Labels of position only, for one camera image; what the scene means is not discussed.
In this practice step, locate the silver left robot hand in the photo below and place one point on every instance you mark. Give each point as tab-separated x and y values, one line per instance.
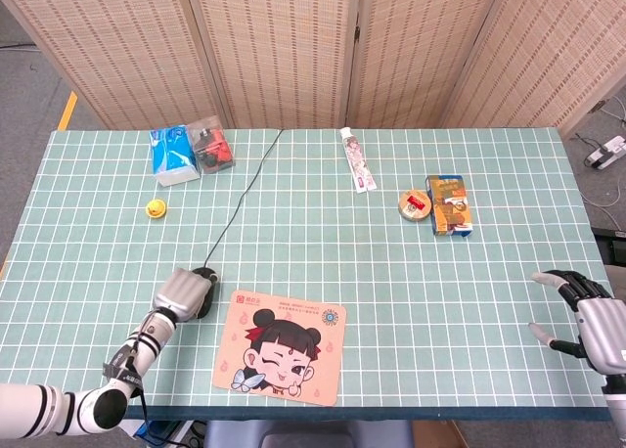
183	294

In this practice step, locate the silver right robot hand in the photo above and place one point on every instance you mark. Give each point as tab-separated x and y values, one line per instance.
601	330

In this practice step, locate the black computer mouse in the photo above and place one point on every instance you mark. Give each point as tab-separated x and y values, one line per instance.
212	299

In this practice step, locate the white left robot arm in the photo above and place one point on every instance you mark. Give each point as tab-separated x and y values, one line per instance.
83	409

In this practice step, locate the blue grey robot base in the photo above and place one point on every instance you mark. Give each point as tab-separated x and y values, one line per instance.
308	435

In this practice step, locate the cartoon girl mouse pad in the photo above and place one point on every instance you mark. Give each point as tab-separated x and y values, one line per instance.
313	365

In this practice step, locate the black device beside table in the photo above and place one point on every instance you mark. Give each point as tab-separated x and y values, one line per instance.
611	247

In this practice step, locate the yellow duck toy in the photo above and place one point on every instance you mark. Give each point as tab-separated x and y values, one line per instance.
156	209

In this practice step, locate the blue box under table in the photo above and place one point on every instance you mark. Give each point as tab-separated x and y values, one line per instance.
161	431

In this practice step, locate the blue tissue pack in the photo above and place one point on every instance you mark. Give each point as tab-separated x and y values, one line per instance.
173	154

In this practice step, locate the clear box of binder clips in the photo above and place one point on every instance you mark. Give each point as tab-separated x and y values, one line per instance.
212	147

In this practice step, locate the white power strip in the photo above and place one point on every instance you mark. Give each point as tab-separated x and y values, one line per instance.
606	153

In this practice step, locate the blue and orange carton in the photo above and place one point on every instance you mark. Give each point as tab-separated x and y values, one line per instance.
450	206

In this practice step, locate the green checked tablecloth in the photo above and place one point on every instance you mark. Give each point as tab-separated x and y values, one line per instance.
391	272

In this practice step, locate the white toothpaste tube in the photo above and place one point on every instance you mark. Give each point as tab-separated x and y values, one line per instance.
357	162

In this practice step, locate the round gold tin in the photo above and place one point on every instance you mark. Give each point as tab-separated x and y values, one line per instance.
415	205

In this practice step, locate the woven folding screen panel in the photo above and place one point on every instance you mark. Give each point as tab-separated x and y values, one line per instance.
279	52
420	52
548	52
122	52

